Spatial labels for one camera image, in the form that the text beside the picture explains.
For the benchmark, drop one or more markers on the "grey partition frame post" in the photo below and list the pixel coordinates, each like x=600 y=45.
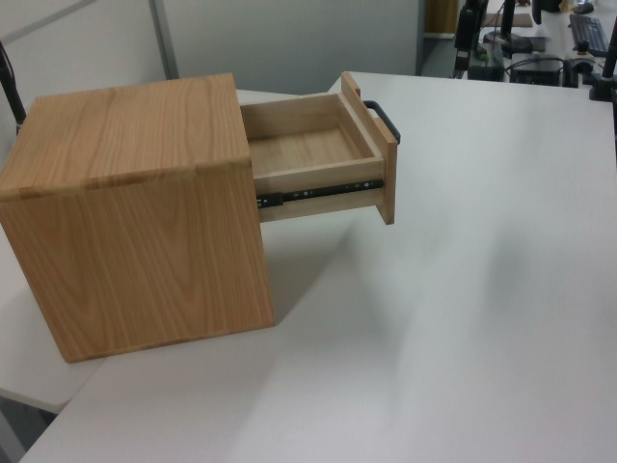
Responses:
x=164 y=38

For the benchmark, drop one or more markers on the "black clamp mounted pole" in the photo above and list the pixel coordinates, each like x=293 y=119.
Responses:
x=608 y=58

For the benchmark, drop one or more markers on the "black drawer slide rail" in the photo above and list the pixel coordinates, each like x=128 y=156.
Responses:
x=318 y=192

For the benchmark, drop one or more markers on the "wooden drawer with slide rail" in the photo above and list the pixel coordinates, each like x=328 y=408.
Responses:
x=308 y=149

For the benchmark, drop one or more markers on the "light wooden drawer cabinet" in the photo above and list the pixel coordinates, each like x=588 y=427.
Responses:
x=144 y=202

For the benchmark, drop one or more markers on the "black computer keyboard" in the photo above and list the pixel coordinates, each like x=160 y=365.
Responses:
x=590 y=31

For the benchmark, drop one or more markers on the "black monitor stand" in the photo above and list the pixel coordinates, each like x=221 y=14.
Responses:
x=506 y=34

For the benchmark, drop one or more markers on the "black camera stand pole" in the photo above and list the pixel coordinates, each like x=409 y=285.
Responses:
x=13 y=91

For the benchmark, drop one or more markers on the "light wooden panel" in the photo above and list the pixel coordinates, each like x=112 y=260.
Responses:
x=439 y=17

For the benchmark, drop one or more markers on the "black electronics box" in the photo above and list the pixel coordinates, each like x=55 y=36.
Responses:
x=537 y=71

